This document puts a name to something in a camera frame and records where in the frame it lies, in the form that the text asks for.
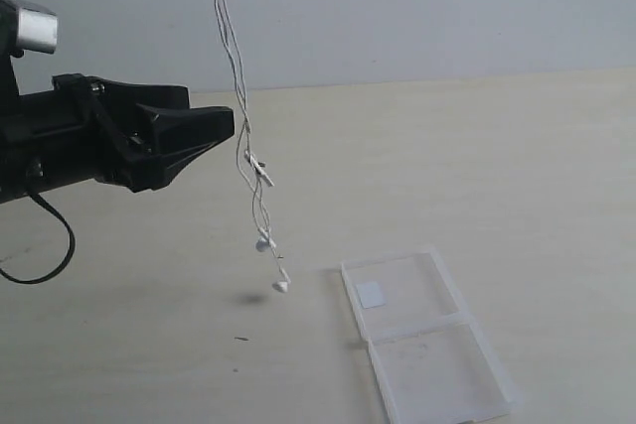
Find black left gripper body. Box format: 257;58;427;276
1;73;189;203

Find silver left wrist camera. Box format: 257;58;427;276
1;0;59;55

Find clear plastic storage case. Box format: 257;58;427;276
340;246;519;423

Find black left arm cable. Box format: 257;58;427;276
0;190;78;285

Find white wired earphones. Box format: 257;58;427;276
213;0;291;294

